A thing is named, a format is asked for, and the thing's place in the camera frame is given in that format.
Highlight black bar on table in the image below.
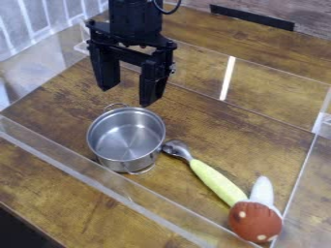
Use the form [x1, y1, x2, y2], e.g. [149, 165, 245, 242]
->
[209, 4, 295, 31]

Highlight clear acrylic triangle stand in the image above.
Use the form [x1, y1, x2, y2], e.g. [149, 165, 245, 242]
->
[73, 21, 91, 55]

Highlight clear acrylic front barrier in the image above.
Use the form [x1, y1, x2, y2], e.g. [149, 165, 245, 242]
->
[0, 115, 260, 248]

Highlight brown plush mushroom toy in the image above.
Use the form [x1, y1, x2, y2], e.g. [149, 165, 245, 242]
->
[228, 176, 283, 243]

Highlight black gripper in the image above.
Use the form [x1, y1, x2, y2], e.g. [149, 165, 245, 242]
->
[87, 20, 177, 108]

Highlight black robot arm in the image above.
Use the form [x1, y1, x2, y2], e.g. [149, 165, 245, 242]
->
[85, 0, 180, 108]

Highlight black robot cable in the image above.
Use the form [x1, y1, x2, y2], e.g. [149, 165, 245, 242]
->
[152, 0, 183, 16]

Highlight stainless steel pot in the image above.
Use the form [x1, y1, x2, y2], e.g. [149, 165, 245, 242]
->
[87, 103, 165, 174]

